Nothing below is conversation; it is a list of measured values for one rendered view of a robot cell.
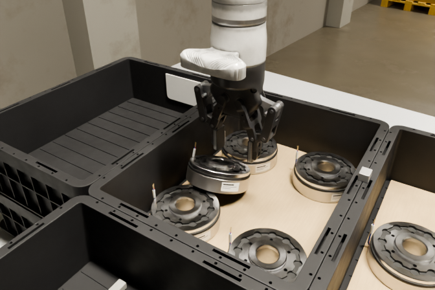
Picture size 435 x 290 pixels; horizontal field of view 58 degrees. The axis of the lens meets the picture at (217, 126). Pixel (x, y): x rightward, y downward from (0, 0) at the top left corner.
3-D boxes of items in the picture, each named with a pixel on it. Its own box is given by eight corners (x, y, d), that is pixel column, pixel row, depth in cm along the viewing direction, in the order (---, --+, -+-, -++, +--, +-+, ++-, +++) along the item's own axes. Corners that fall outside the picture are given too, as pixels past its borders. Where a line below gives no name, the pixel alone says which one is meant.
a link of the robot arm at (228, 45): (176, 68, 50) (173, 19, 47) (224, 44, 58) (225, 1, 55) (237, 84, 45) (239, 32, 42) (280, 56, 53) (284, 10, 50)
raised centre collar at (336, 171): (318, 156, 69) (318, 153, 69) (345, 167, 66) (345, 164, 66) (305, 169, 66) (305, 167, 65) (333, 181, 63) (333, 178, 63)
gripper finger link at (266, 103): (249, 92, 53) (244, 105, 54) (278, 111, 51) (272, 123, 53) (257, 87, 54) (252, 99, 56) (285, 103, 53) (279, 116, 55)
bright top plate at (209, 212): (173, 180, 64) (173, 177, 64) (230, 198, 60) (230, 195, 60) (137, 220, 56) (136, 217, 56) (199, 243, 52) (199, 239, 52)
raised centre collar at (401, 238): (398, 230, 54) (399, 226, 54) (437, 246, 51) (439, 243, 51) (388, 252, 50) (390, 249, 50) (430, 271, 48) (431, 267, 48)
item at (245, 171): (211, 155, 71) (211, 151, 71) (259, 171, 66) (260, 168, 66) (177, 162, 63) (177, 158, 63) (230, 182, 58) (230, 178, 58)
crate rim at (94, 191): (236, 94, 81) (237, 83, 79) (388, 134, 67) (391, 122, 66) (84, 204, 52) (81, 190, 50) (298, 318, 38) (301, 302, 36)
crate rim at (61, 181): (129, 65, 94) (127, 55, 93) (236, 93, 81) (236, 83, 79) (-39, 139, 65) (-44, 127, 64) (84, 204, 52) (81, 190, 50)
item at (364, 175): (360, 173, 54) (362, 166, 53) (371, 176, 53) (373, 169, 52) (356, 180, 52) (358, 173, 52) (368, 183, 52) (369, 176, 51)
